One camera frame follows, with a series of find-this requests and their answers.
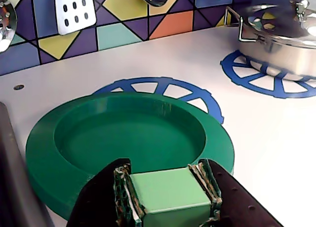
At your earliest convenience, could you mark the steel pot lid with knob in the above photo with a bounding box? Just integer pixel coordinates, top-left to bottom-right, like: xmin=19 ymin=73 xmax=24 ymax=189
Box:
xmin=243 ymin=0 xmax=316 ymax=50

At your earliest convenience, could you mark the dark green round recipient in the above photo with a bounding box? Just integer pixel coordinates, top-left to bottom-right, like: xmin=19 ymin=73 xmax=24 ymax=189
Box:
xmin=24 ymin=92 xmax=235 ymax=222

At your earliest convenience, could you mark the white slotted spatula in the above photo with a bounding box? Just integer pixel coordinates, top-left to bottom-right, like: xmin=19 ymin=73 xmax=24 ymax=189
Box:
xmin=54 ymin=0 xmax=97 ymax=36

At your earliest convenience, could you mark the steel toy pot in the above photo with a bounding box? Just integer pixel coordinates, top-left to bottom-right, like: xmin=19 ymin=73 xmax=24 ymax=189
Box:
xmin=224 ymin=5 xmax=316 ymax=81

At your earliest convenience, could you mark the steel perforated skimmer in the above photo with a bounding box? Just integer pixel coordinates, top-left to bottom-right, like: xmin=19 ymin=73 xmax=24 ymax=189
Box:
xmin=0 ymin=0 xmax=18 ymax=53

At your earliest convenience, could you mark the light green square lid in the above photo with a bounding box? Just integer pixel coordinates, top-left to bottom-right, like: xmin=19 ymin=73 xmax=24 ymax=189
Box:
xmin=129 ymin=167 xmax=213 ymax=227

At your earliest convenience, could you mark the light blue toy kitchen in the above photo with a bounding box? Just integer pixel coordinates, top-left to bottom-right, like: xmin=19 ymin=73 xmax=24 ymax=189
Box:
xmin=0 ymin=0 xmax=316 ymax=227

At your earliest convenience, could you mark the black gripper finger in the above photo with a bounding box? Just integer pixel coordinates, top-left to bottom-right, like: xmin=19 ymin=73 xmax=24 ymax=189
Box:
xmin=188 ymin=158 xmax=285 ymax=227
xmin=68 ymin=157 xmax=147 ymax=227

